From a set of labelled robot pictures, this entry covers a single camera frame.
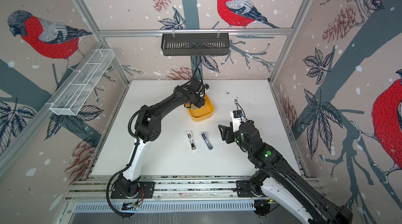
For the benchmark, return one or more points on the yellow plastic tray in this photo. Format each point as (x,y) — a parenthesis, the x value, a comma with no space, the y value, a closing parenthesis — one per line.
(203,113)

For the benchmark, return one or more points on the black wire basket shelf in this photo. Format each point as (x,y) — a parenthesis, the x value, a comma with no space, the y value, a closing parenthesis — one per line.
(195,44)

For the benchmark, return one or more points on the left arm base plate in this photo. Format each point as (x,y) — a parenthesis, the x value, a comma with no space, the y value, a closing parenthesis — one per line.
(136,190)

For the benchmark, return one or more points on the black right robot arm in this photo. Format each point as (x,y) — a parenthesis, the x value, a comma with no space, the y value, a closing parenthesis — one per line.
(277,180)

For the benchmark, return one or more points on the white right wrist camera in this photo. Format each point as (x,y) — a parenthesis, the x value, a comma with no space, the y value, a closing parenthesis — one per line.
(237,116)

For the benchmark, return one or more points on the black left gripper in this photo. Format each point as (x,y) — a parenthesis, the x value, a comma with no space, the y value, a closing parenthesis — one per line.
(201,103)

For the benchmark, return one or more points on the white stapler top part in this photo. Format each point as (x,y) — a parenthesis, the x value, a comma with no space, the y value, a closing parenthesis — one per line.
(191,140)

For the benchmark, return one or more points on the white wire mesh shelf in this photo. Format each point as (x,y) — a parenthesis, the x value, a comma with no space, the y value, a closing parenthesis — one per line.
(74,96)

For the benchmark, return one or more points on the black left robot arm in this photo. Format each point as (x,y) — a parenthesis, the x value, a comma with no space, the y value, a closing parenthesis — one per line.
(145,127)

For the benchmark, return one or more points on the aluminium mounting rail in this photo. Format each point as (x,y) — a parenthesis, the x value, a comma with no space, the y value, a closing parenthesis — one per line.
(167,194)

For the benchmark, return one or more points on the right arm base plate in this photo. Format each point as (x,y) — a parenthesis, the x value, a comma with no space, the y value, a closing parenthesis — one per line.
(247,188)

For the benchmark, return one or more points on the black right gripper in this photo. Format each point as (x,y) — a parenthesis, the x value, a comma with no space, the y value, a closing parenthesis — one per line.
(229,132)

